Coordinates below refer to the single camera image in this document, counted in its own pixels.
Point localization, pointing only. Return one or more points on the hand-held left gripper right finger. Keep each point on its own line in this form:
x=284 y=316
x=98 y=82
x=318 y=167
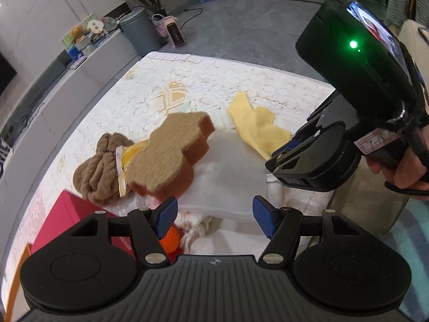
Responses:
x=263 y=218

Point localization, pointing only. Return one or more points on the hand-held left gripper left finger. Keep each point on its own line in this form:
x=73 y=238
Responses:
x=166 y=217

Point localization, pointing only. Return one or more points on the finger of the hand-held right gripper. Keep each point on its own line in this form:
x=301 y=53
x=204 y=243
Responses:
x=285 y=162
x=289 y=144

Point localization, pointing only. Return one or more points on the white translucent mesh bag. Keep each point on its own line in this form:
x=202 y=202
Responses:
x=228 y=181

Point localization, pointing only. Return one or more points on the brown bear-shaped sponge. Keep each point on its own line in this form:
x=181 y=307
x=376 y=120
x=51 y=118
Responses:
x=167 y=154

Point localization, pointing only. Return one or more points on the yellow snack packet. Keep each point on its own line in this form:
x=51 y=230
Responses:
x=129 y=156

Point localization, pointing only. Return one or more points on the brown fuzzy towel bundle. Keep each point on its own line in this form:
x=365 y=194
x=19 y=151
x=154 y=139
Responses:
x=100 y=171

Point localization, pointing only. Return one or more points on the person's right hand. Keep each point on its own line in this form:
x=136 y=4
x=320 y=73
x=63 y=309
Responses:
x=410 y=171

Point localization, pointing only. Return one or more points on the orange knitted ball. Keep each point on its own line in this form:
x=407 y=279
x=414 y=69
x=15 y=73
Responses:
x=171 y=239

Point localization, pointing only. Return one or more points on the white fluffy plush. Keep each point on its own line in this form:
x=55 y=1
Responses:
x=196 y=229

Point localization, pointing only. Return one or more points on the white terry towel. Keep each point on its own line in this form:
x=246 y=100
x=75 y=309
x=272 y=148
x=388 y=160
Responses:
x=296 y=204

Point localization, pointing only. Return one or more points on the yellow cloth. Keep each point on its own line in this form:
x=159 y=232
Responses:
x=254 y=124

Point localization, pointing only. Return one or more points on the red box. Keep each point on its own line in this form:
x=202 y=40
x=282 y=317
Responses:
x=67 y=209

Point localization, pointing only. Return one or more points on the cream patterned mat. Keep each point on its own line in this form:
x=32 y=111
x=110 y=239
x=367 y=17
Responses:
x=201 y=84

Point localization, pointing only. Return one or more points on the light blue cloth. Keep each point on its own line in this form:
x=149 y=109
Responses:
x=410 y=241

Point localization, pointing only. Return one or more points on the long white cabinet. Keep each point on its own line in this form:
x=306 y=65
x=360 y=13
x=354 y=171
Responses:
x=50 y=107

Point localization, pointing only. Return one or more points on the pink space heater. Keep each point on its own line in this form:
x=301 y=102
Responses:
x=174 y=32

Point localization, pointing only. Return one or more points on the pink basket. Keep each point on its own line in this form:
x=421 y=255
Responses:
x=157 y=23

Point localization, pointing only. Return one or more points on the grey trash bin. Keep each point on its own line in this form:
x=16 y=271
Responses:
x=139 y=30

